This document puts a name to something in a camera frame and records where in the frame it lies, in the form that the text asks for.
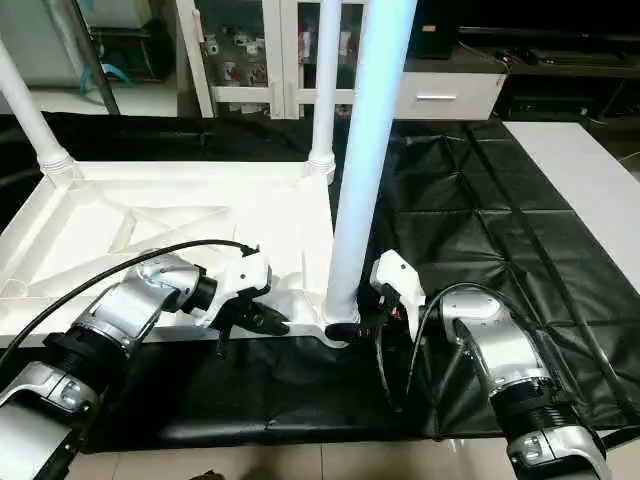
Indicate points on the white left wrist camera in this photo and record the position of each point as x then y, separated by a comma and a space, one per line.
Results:
240, 280

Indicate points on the white plastic table leg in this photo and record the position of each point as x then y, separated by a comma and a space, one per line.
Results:
325, 80
30, 100
365, 150

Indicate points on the white flat board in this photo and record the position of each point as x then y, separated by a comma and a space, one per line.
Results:
590, 190

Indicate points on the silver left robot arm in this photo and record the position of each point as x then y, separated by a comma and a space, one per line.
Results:
120, 315

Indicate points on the black mat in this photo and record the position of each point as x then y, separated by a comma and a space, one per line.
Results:
500, 230

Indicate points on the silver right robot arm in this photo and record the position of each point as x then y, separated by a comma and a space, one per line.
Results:
495, 350

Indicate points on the white drawer unit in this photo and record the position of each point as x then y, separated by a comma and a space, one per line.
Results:
445, 95

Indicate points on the light blue stand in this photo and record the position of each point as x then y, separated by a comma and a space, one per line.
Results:
105, 75

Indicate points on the white glass door cabinet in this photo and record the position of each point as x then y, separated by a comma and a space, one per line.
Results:
270, 50

